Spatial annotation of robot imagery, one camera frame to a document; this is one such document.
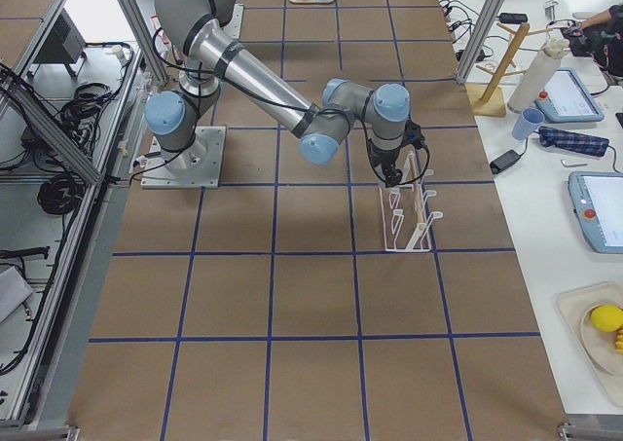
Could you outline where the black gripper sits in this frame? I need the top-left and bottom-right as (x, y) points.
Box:
(366, 138), (404, 188)

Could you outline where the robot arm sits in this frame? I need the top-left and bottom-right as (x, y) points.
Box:
(154, 0), (413, 187)

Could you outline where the blue cup on desk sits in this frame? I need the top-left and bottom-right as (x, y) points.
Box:
(511, 108), (545, 140)

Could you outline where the black power adapter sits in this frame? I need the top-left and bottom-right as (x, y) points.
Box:
(489, 150), (522, 175)

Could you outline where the wooden mug tree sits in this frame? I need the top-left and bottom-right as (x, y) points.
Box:
(465, 22), (551, 117)

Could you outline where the blue plaid cloth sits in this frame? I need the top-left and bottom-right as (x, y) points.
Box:
(538, 127), (609, 157)

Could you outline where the white paper roll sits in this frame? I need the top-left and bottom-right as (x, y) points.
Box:
(507, 38), (569, 113)

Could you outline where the teach pendant upper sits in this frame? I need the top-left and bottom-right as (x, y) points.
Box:
(534, 67), (605, 123)

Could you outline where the teach pendant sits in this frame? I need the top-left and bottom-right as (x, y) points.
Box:
(534, 67), (605, 123)
(568, 171), (622, 254)

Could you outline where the teach pendant lower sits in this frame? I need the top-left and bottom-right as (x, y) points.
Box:
(568, 171), (622, 254)

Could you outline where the beige tray on desk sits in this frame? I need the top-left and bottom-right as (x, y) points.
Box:
(556, 281), (622, 408)

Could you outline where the yellow lemon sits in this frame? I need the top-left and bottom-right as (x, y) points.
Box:
(589, 304), (623, 332)

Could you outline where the white wire cup rack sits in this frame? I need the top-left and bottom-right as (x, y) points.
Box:
(379, 151), (444, 253)

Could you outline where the aluminium frame post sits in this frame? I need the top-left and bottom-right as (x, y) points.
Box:
(456, 0), (504, 84)

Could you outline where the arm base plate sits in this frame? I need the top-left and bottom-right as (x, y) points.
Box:
(140, 127), (227, 189)

